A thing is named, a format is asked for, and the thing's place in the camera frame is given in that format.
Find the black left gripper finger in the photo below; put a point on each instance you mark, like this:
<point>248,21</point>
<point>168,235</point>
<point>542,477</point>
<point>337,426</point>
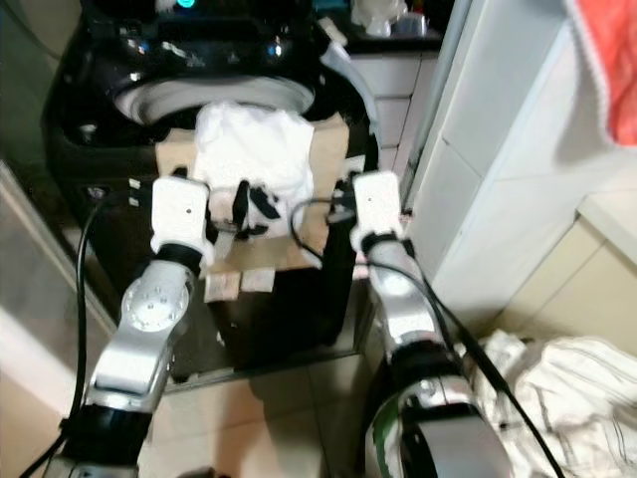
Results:
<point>243,204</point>
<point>265,207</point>

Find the white printed garment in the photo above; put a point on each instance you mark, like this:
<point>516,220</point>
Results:
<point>249,139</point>

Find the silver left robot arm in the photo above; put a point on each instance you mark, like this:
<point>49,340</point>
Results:
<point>154,309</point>

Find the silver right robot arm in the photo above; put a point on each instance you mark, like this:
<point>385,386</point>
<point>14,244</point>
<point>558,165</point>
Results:
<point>403,299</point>

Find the black top-load washing machine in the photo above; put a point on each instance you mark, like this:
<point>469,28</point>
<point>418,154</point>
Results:
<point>259,329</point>

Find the white striped clothes pile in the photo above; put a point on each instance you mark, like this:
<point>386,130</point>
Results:
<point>577,398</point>

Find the beige cardboard sheet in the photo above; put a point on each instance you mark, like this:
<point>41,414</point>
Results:
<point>328,149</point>

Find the white cabinet with black counter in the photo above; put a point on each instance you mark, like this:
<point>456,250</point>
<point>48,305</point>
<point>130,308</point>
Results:
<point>398,90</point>

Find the white door panel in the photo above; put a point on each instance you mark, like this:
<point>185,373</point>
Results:
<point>508,149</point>

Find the white crumpled plastic bag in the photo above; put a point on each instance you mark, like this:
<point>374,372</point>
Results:
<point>378,15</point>

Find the frosted glass sliding door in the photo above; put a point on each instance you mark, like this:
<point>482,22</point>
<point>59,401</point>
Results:
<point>30,279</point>

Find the black robot foot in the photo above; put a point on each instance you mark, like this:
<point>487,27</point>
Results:
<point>219,473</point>

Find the red cloth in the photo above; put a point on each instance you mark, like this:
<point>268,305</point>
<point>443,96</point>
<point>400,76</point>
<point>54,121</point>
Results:
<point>612,60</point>

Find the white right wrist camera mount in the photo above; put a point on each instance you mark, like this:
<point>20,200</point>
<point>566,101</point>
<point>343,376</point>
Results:
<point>378,204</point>

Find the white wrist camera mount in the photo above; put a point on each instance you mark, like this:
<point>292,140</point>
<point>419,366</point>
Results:
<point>181,214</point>
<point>378,204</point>

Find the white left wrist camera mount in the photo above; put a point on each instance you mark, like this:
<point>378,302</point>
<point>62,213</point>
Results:
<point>181,214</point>

